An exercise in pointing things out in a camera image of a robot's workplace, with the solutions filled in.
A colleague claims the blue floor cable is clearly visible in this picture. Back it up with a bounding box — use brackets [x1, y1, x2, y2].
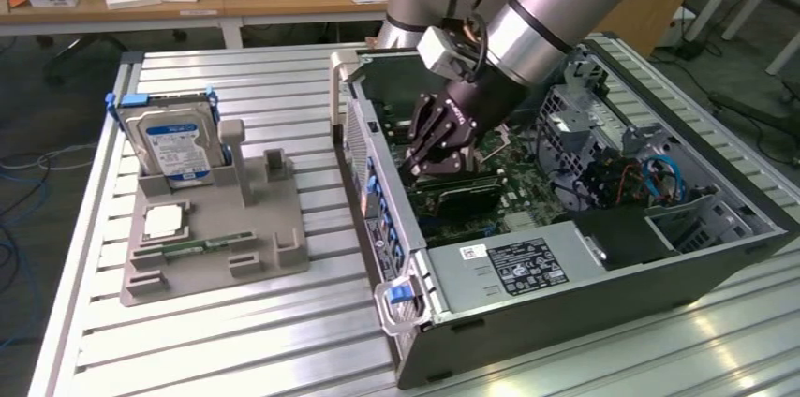
[0, 171, 94, 351]

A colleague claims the wooden cabinet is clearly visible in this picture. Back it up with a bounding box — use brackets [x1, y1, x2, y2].
[586, 0, 718, 56]

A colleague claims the open black PC case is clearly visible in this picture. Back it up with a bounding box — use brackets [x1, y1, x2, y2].
[328, 38, 786, 391]

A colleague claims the installed RAM stick white label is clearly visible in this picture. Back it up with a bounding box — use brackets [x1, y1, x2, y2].
[415, 171, 507, 192]

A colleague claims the open metal socket cover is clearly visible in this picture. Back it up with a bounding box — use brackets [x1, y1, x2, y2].
[480, 121, 511, 145]

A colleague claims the perforated metal drive cage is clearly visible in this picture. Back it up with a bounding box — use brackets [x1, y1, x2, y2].
[535, 57, 626, 173]

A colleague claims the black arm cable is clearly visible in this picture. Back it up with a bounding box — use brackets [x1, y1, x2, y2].
[460, 11, 490, 85]

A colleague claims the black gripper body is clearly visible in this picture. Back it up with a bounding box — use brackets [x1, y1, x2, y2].
[430, 66, 527, 148]

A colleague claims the hard disk blue caddy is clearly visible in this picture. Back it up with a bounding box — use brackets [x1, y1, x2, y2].
[104, 86, 221, 191]

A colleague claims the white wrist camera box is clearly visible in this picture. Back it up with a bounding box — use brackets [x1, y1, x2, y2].
[415, 25, 482, 84]

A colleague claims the silver chipset heatsink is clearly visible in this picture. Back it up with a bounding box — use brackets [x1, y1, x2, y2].
[500, 213, 539, 232]

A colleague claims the blue data wire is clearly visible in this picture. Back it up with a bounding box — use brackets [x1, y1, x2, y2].
[641, 154, 690, 206]

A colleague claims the silver CPU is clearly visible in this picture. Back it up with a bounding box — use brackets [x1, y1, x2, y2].
[142, 204, 189, 243]

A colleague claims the grey parts rack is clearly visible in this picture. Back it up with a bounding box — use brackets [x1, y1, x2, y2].
[120, 118, 312, 308]

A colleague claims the red wire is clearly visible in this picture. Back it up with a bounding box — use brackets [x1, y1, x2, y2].
[614, 167, 634, 205]

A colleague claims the silver disk bay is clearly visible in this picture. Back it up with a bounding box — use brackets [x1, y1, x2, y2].
[642, 190, 754, 260]

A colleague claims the black chair base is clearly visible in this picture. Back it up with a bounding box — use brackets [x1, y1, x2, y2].
[36, 29, 129, 87]
[705, 78, 800, 136]

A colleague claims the black wire bundle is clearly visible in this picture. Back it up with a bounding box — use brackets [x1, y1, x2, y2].
[548, 153, 626, 211]

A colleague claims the green RAM stick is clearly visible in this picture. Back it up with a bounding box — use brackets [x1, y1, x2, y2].
[133, 230, 257, 258]

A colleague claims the green motherboard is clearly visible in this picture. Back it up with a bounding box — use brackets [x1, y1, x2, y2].
[380, 104, 570, 248]

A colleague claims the black floor box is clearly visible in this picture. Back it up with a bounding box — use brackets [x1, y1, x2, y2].
[671, 38, 711, 62]

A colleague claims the blue case release latch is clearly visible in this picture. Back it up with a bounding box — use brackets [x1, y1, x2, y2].
[384, 285, 415, 308]

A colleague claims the grey power supply unit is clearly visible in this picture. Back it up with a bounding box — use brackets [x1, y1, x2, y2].
[426, 220, 612, 315]

